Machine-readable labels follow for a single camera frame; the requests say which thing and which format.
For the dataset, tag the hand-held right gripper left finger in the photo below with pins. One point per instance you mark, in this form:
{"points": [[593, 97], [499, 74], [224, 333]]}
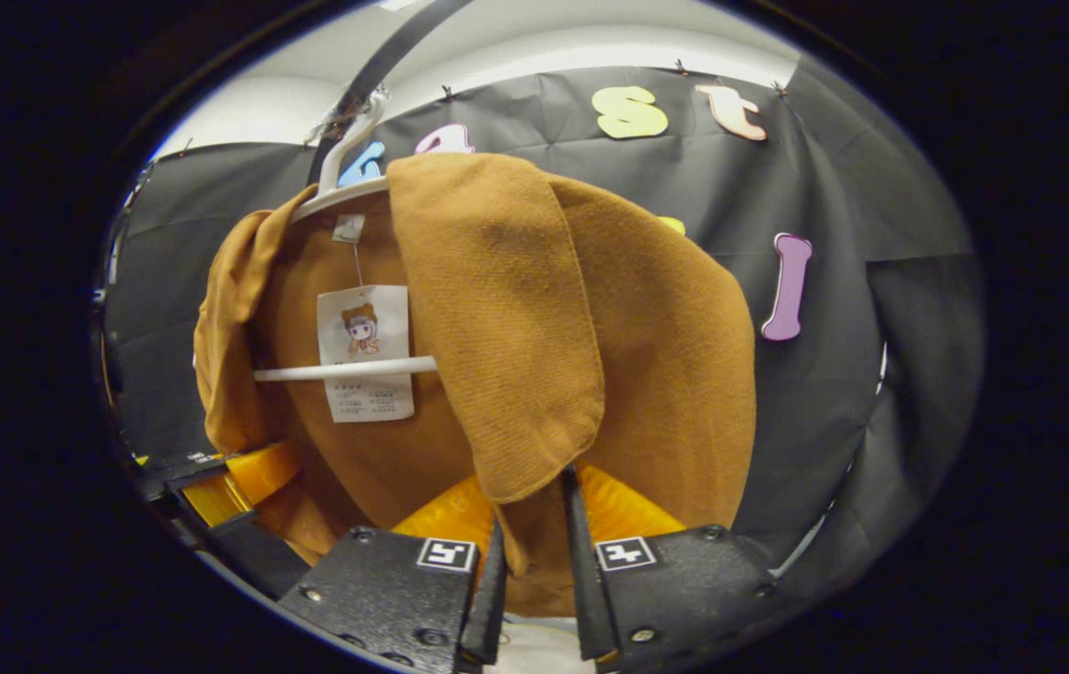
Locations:
{"points": [[488, 608]]}

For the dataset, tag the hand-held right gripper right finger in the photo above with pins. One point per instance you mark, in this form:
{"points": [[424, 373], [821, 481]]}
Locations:
{"points": [[586, 599]]}

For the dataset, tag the pale laundry hamper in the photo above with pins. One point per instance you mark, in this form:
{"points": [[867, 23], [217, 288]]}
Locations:
{"points": [[534, 651]]}

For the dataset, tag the black clothes rack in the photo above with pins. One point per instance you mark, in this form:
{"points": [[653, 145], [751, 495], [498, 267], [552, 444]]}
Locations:
{"points": [[385, 65]]}

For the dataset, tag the brown shirt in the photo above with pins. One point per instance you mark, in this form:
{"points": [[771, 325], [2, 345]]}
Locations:
{"points": [[666, 374]]}

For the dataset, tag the white paper hang tag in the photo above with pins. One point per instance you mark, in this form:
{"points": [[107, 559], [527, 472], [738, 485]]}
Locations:
{"points": [[385, 328]]}

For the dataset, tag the white hanger with taped hook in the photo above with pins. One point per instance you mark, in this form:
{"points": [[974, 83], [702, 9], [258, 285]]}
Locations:
{"points": [[347, 369]]}

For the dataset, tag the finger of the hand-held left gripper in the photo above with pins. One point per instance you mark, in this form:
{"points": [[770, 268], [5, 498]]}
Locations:
{"points": [[258, 473]]}

